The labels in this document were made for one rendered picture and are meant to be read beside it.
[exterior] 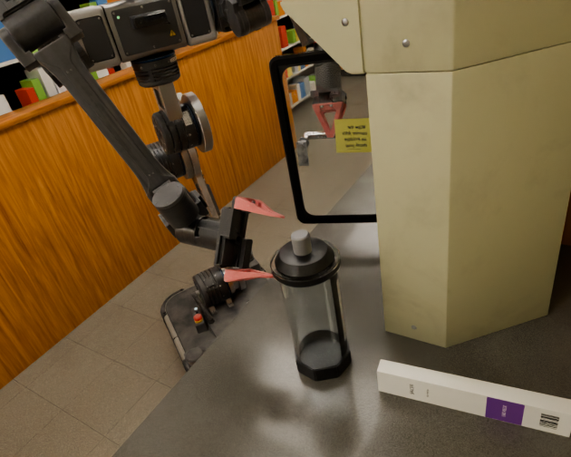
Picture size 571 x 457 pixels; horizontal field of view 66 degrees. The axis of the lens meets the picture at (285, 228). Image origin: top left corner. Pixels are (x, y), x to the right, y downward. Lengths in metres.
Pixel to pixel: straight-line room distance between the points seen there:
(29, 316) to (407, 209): 2.23
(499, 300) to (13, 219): 2.16
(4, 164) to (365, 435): 2.07
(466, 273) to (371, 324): 0.23
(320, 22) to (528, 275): 0.52
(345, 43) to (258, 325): 0.56
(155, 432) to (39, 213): 1.85
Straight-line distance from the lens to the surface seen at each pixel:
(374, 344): 0.85
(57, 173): 2.56
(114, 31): 1.41
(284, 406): 0.78
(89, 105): 0.84
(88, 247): 2.71
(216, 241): 0.75
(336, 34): 0.63
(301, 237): 0.65
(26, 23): 0.86
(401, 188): 0.67
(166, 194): 0.76
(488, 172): 0.67
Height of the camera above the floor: 1.56
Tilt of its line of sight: 31 degrees down
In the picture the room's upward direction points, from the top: 12 degrees counter-clockwise
